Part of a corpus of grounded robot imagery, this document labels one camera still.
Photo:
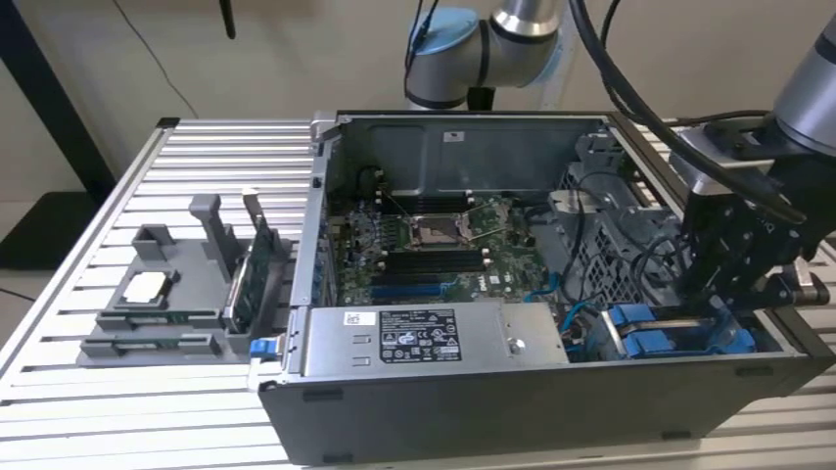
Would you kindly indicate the hard disk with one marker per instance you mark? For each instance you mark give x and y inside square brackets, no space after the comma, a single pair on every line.
[630,318]

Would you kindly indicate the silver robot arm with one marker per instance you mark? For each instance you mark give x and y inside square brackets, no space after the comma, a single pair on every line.
[458,63]

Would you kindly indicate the grey metal disk bay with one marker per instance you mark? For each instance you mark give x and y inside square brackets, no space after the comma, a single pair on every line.
[589,230]

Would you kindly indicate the black RAM slot bank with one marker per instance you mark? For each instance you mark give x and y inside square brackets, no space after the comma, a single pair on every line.
[431,202]
[438,262]

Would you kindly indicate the blue expansion slot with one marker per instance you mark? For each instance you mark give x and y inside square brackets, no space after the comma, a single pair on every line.
[411,293]

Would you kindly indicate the green motherboard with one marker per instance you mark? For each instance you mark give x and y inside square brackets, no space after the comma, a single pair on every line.
[503,254]

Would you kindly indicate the silver power supply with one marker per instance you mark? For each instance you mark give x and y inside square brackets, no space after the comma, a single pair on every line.
[483,338]

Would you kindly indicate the CPU socket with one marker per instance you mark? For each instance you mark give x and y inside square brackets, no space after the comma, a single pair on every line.
[434,232]

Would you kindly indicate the thin locking lever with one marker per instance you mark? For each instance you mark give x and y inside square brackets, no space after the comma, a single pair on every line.
[399,204]

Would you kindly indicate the black open PC case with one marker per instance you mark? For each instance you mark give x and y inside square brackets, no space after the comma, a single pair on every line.
[458,416]

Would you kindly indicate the green graphics card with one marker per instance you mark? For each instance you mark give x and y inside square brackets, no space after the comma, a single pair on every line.
[255,274]

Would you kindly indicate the blue case latch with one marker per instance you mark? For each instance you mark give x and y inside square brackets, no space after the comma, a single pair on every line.
[261,349]

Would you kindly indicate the grey parts rack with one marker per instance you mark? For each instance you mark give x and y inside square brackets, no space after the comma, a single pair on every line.
[190,264]

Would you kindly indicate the green RAM stick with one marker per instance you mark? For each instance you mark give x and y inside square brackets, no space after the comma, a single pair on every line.
[170,319]

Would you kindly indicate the black table corner cap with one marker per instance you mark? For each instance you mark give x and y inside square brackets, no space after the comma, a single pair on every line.
[169,122]

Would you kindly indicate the black hanging antenna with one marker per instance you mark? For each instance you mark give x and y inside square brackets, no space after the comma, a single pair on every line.
[229,19]

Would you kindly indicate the silver CPU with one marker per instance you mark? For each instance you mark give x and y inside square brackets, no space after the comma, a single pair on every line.
[147,288]

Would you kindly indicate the black monitor stand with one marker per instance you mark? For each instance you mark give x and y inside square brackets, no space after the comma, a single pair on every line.
[39,88]

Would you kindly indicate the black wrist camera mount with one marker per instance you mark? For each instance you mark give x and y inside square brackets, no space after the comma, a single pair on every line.
[785,291]

